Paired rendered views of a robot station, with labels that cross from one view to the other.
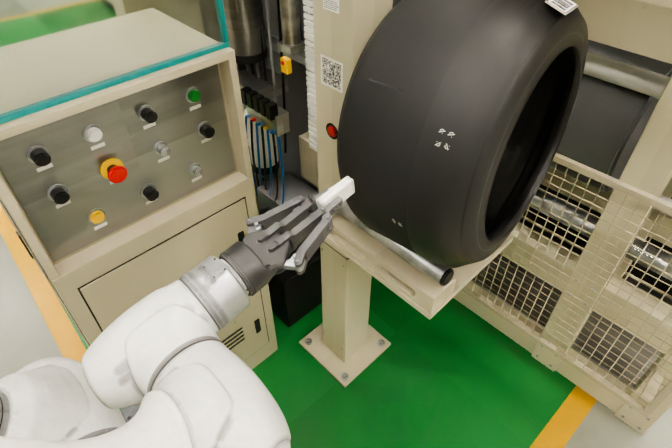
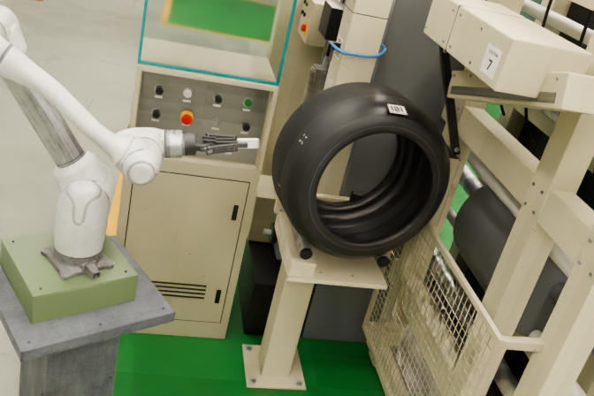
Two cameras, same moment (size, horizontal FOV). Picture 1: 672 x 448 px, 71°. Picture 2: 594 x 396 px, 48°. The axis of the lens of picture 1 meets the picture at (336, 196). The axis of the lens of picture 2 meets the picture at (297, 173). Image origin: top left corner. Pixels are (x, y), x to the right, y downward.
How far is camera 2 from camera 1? 157 cm
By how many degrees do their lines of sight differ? 29
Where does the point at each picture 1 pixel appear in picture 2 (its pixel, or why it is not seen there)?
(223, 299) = (172, 140)
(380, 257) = (286, 236)
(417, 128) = (299, 132)
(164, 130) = (223, 112)
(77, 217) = not seen: hidden behind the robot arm
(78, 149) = (177, 96)
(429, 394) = not seen: outside the picture
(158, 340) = (142, 133)
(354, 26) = not seen: hidden behind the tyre
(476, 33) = (344, 102)
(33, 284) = (113, 213)
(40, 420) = (88, 166)
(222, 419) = (140, 148)
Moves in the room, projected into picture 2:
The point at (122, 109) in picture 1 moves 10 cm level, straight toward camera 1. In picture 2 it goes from (208, 89) to (201, 96)
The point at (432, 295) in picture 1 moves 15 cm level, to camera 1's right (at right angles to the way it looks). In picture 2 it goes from (293, 260) to (329, 281)
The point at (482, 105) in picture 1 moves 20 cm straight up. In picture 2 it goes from (323, 129) to (339, 67)
